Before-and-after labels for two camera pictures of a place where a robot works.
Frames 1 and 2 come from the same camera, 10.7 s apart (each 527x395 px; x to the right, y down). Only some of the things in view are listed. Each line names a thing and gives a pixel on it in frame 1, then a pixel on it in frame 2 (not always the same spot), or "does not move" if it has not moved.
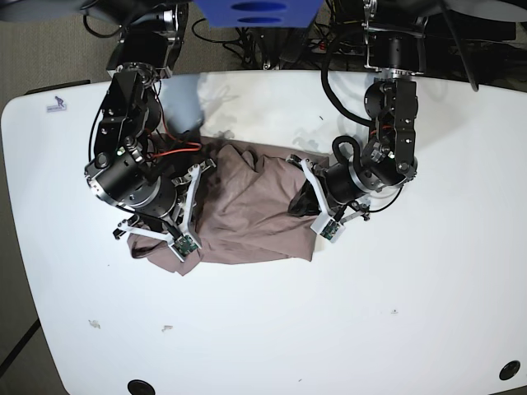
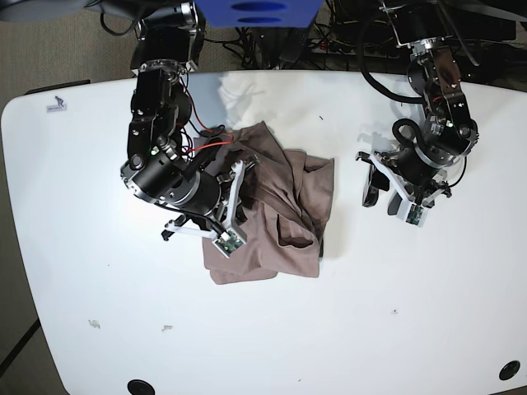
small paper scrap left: x=95 y=323 does not move
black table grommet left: x=139 y=387 does not move
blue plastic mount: x=258 y=13 does not move
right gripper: x=336 y=190 to x=388 y=164
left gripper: x=166 y=208 to x=207 y=203
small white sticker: x=59 y=107 does not move
